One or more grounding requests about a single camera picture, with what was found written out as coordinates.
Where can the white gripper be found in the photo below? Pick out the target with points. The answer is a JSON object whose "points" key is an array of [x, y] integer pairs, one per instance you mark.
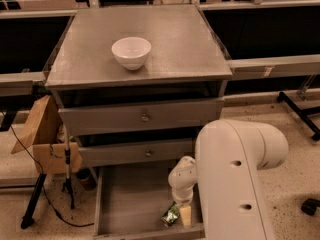
{"points": [[183, 199]]}

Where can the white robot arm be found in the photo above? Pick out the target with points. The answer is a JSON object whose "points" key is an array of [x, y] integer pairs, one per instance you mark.
{"points": [[228, 155]]}

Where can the grey open bottom drawer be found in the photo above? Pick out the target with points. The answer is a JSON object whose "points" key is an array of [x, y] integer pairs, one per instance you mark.
{"points": [[132, 198]]}

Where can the grey middle drawer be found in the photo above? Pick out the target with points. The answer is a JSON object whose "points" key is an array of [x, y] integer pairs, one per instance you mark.
{"points": [[126, 153]]}

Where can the grey top drawer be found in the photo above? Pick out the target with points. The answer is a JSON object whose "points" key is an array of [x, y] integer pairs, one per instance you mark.
{"points": [[127, 117]]}

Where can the brass top drawer knob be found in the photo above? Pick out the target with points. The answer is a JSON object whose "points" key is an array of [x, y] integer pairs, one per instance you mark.
{"points": [[145, 117]]}

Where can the grey wooden drawer cabinet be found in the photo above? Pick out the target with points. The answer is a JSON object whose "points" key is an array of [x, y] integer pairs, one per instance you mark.
{"points": [[134, 85]]}

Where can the dark round cup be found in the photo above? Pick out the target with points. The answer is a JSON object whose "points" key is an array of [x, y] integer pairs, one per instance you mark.
{"points": [[86, 179]]}

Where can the black caster wheel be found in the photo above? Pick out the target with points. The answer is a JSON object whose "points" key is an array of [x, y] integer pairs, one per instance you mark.
{"points": [[310, 206]]}

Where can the black stand base right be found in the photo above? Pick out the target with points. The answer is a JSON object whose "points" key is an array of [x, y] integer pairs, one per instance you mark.
{"points": [[303, 114]]}

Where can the open cardboard box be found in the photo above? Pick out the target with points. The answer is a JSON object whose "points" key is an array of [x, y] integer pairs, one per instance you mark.
{"points": [[41, 133]]}

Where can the white ceramic bowl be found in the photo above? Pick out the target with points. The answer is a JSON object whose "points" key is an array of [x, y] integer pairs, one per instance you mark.
{"points": [[131, 52]]}

